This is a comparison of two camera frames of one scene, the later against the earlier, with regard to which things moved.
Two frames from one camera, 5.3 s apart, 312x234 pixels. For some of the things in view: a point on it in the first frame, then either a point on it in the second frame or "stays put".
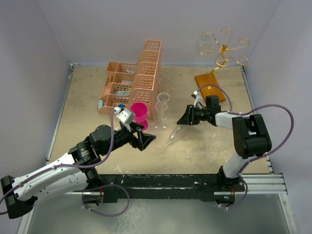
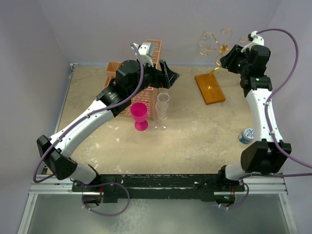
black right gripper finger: (186, 118) -> (231, 60)
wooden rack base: (204, 79) stays put
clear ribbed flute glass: (172, 137) -> (229, 104)
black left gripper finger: (144, 139) -> (170, 76)
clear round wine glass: (162, 101) stays put
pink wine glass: (140, 111) stays put
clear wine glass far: (205, 42) stays put
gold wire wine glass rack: (224, 48) stays put
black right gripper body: (198, 114) -> (243, 67)
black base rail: (114, 187) stays put
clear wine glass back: (161, 107) stays put
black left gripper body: (123, 136) -> (151, 78)
